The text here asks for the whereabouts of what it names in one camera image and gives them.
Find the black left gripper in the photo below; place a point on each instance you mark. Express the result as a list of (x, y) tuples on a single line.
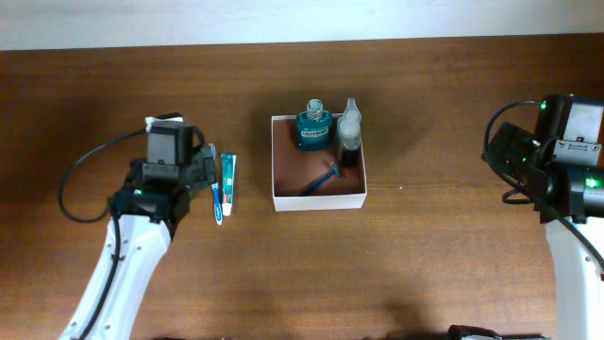
[(203, 167)]

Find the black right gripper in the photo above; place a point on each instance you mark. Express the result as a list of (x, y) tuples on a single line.
[(508, 140)]

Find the teal toothpaste tube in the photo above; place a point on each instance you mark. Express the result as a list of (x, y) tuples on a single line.
[(228, 173)]

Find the blue toothbrush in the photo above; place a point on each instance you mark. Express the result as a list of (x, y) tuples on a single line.
[(217, 207)]

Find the teal mouthwash bottle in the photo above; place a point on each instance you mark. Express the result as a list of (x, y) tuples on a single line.
[(313, 127)]

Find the blue disposable razor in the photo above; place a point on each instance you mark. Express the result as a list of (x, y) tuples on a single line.
[(335, 172)]

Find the clear soap pump bottle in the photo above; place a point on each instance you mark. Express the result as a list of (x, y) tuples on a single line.
[(348, 135)]

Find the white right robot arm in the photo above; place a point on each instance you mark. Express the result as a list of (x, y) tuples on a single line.
[(558, 169)]

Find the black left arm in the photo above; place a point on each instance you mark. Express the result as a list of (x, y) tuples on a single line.
[(144, 215)]

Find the white square cardboard box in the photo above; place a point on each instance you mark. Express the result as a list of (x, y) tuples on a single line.
[(294, 171)]

